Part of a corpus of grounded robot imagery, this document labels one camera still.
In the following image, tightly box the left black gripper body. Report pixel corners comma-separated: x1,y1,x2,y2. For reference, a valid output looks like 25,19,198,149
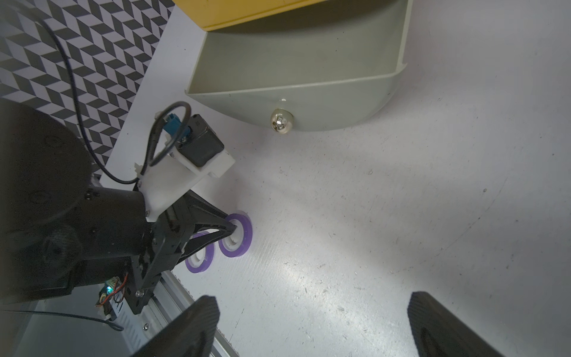
124,191,236,315

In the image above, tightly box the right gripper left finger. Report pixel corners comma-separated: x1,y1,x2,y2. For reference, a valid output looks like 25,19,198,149
133,295,220,357

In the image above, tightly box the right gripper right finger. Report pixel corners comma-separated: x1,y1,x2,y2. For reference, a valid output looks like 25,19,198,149
407,292,501,356

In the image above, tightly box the purple tape roll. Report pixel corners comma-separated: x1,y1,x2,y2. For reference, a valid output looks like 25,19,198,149
184,243,215,274
219,211,254,258

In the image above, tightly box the grey bottom drawer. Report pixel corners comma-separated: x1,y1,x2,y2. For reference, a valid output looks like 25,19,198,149
186,1,413,132

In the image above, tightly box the yellow drawer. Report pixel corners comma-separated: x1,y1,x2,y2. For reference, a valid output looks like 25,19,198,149
173,0,324,32

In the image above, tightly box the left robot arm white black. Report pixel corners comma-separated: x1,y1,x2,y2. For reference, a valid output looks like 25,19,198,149
1,99,236,314

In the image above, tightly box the aluminium front rail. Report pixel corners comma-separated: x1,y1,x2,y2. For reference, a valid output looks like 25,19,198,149
106,269,239,357

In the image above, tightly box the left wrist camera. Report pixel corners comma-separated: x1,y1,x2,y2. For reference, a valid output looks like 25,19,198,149
135,101,235,223

